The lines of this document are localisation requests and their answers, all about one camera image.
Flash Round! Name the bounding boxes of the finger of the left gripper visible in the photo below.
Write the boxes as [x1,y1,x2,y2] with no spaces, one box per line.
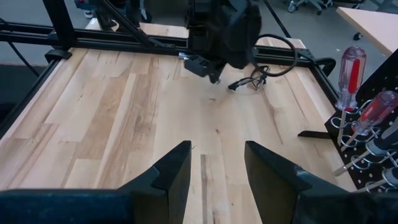
[208,68,223,85]

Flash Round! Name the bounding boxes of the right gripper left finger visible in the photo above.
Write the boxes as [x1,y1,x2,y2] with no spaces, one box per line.
[0,140,192,224]

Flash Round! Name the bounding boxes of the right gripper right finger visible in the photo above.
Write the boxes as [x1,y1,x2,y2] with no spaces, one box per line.
[244,140,398,224]

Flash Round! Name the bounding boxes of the clear safety glasses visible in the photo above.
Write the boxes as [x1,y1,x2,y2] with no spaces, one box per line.
[228,65,270,91]

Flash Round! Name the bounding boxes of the grey black handled screwdriver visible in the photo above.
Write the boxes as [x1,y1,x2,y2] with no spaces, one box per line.
[353,166,398,194]
[332,119,398,177]

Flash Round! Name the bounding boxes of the red clear handled screwdriver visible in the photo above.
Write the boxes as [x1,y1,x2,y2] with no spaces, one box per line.
[340,90,398,152]
[334,45,368,147]

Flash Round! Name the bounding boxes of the office chair base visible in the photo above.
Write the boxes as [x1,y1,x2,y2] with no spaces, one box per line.
[287,0,333,16]

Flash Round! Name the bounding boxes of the light wood desk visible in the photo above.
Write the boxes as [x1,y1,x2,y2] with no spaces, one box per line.
[335,6,398,57]

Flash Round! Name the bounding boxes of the black metal pegboard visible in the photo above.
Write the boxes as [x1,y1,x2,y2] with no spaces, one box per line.
[297,48,398,194]

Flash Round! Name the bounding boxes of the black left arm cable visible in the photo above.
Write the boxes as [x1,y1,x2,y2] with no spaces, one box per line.
[253,33,298,78]

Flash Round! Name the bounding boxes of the black aluminium table frame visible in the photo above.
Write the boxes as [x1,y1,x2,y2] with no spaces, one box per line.
[0,0,340,138]

